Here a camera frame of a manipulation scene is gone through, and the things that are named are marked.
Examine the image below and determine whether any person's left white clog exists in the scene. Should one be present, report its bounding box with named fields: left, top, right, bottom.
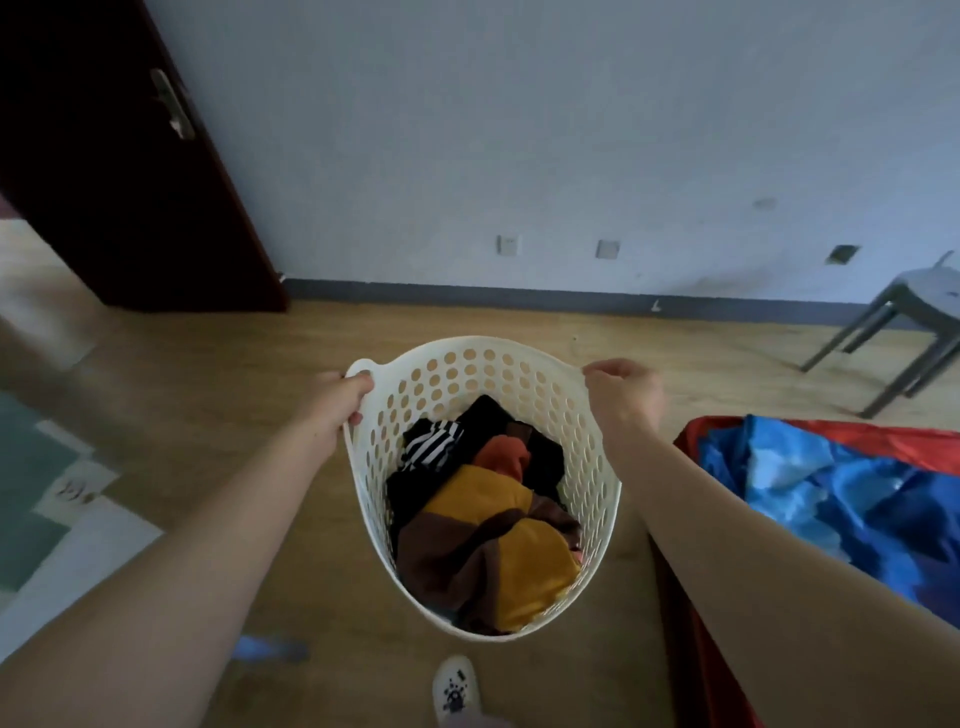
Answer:
left=432, top=654, right=481, bottom=725

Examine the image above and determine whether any checkered animal print mat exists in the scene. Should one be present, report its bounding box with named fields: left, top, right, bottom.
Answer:
left=0, top=389, right=165, bottom=665

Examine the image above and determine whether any black white striped garment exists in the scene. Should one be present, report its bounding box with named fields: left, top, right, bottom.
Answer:
left=401, top=419, right=465, bottom=472

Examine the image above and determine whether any person's left forearm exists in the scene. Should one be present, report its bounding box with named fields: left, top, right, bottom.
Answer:
left=0, top=419, right=340, bottom=728

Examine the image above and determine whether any person's right forearm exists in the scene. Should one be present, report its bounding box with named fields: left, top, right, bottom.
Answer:
left=603, top=427, right=960, bottom=728

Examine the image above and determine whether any orange garment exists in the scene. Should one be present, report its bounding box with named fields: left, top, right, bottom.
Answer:
left=472, top=436, right=532, bottom=485

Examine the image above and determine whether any dark wooden door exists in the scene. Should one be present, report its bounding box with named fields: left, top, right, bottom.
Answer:
left=0, top=0, right=290, bottom=314

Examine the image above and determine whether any person's left hand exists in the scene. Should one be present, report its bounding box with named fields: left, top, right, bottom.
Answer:
left=296, top=369, right=375, bottom=459

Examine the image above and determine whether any grey-blue plastic stool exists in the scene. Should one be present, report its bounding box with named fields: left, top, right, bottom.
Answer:
left=799, top=251, right=960, bottom=420

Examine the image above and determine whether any white perforated laundry basket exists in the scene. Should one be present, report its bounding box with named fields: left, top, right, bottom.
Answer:
left=342, top=335, right=624, bottom=644

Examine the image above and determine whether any person's right hand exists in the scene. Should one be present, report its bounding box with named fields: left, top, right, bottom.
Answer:
left=582, top=358, right=669, bottom=448

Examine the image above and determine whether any small blue floor item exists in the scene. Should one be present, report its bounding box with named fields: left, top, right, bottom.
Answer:
left=232, top=635, right=310, bottom=665

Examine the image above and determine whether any brown and yellow garment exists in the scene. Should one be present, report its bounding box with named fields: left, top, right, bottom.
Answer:
left=395, top=464, right=585, bottom=637

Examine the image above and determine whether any metal door handle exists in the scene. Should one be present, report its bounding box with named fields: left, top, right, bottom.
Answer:
left=149, top=68, right=196, bottom=142

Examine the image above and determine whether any blue crumpled sheet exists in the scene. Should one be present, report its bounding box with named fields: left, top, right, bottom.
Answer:
left=697, top=414, right=960, bottom=631

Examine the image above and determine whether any grey skirting board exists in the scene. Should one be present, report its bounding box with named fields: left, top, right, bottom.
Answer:
left=283, top=278, right=925, bottom=329

